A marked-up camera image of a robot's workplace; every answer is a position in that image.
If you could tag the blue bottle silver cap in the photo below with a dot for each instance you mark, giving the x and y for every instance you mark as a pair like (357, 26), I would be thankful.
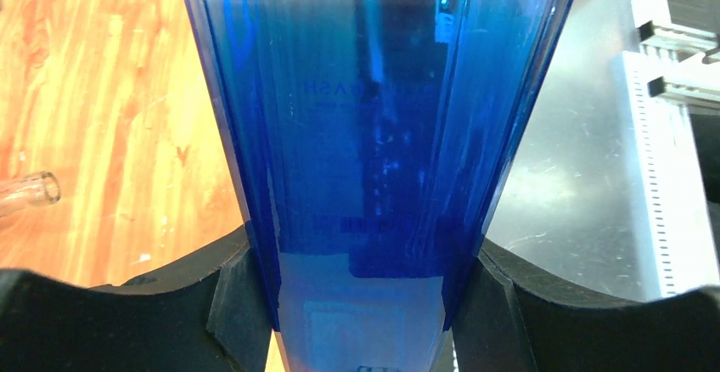
(369, 142)

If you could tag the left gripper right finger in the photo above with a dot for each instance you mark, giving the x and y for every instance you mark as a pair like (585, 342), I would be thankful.
(517, 316)

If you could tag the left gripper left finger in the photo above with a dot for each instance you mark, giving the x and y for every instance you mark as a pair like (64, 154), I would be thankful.
(203, 312)

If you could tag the clear bottle bottom middle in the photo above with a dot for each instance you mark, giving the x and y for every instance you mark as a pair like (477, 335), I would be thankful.
(38, 189)

